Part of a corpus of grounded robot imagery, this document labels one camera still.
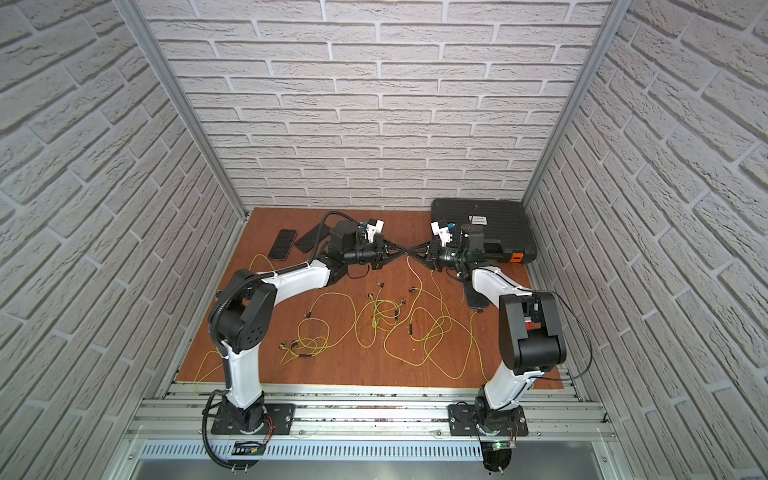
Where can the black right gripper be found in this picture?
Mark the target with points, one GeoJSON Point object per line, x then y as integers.
{"type": "Point", "coordinates": [433, 253]}

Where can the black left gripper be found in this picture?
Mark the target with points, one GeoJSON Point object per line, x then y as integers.
{"type": "Point", "coordinates": [381, 251]}

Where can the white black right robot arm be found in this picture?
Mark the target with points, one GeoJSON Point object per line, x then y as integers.
{"type": "Point", "coordinates": [531, 341]}

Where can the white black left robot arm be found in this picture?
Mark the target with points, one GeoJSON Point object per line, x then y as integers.
{"type": "Point", "coordinates": [242, 314]}

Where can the black plastic tool case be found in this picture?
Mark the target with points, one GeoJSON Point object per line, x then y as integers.
{"type": "Point", "coordinates": [507, 235]}

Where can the black phone far left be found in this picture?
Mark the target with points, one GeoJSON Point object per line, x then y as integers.
{"type": "Point", "coordinates": [282, 245]}

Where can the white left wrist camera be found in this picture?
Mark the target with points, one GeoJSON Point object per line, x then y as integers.
{"type": "Point", "coordinates": [371, 229]}

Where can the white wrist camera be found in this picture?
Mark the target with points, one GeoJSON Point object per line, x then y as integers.
{"type": "Point", "coordinates": [443, 231]}
{"type": "Point", "coordinates": [371, 229]}

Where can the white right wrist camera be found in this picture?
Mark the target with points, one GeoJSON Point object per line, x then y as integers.
{"type": "Point", "coordinates": [443, 231]}

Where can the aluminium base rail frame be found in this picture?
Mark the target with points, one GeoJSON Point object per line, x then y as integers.
{"type": "Point", "coordinates": [343, 432]}

